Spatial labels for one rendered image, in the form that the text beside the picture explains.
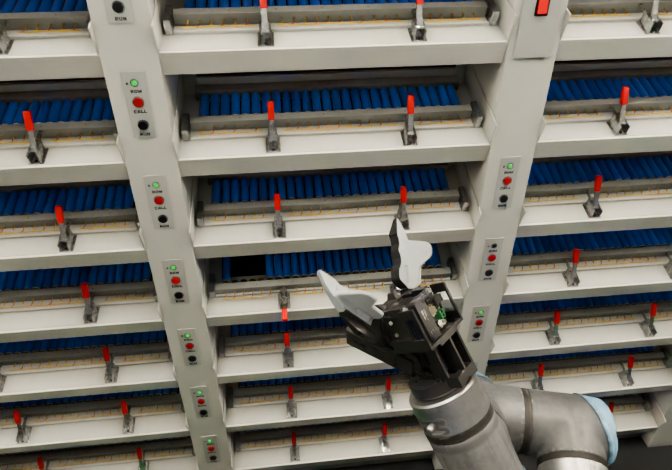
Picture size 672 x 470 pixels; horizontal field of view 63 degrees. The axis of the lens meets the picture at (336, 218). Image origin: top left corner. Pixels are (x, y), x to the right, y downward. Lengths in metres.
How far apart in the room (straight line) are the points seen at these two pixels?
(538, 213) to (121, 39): 0.91
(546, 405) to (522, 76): 0.58
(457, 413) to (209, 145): 0.67
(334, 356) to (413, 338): 0.81
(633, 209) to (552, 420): 0.69
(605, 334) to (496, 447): 0.98
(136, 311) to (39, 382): 0.34
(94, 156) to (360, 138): 0.50
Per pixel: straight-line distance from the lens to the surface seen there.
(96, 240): 1.24
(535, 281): 1.43
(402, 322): 0.64
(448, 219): 1.22
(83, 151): 1.14
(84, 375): 1.53
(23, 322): 1.42
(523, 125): 1.13
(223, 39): 1.01
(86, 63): 1.03
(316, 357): 1.44
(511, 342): 1.55
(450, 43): 1.02
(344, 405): 1.60
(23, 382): 1.58
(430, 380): 0.70
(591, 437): 0.85
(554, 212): 1.32
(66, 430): 1.71
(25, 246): 1.29
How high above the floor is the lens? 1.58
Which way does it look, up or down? 34 degrees down
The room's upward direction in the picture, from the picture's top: straight up
